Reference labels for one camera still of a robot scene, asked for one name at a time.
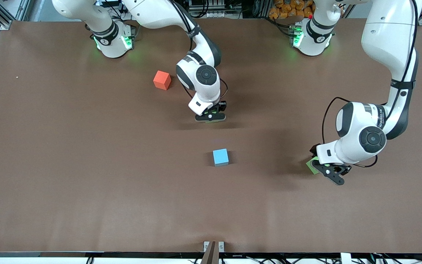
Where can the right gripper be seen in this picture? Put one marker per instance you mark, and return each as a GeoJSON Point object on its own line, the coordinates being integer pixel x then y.
{"type": "Point", "coordinates": [221, 106]}

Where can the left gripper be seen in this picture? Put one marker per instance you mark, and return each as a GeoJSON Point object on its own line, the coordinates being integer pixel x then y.
{"type": "Point", "coordinates": [344, 169]}

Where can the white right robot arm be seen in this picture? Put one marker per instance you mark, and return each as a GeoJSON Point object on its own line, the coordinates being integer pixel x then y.
{"type": "Point", "coordinates": [205, 79]}

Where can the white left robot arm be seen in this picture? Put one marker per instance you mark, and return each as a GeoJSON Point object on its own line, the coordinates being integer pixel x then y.
{"type": "Point", "coordinates": [390, 44]}

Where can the blue foam cube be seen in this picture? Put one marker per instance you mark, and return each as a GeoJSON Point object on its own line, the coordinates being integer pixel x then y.
{"type": "Point", "coordinates": [220, 156]}

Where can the orange foam cube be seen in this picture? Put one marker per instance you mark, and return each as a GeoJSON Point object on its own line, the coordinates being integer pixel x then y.
{"type": "Point", "coordinates": [161, 79]}

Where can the white label tag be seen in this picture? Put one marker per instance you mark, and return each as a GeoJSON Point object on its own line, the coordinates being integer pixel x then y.
{"type": "Point", "coordinates": [345, 258]}

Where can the black and white equipment rack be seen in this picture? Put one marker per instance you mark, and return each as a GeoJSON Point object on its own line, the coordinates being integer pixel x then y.
{"type": "Point", "coordinates": [225, 8]}

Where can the small box with green light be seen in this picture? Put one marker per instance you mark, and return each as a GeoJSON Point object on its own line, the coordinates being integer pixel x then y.
{"type": "Point", "coordinates": [128, 36]}
{"type": "Point", "coordinates": [296, 35]}

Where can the orange netted bag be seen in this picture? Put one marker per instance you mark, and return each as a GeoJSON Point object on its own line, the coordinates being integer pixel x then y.
{"type": "Point", "coordinates": [288, 9]}

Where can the white power strip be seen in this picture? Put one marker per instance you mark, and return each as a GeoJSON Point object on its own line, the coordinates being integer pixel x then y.
{"type": "Point", "coordinates": [134, 6]}

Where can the metal table edge bracket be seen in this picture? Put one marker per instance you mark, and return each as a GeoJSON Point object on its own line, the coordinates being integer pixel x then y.
{"type": "Point", "coordinates": [213, 251]}

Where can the black table edge rail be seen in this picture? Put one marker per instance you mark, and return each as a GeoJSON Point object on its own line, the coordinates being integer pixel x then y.
{"type": "Point", "coordinates": [86, 254]}

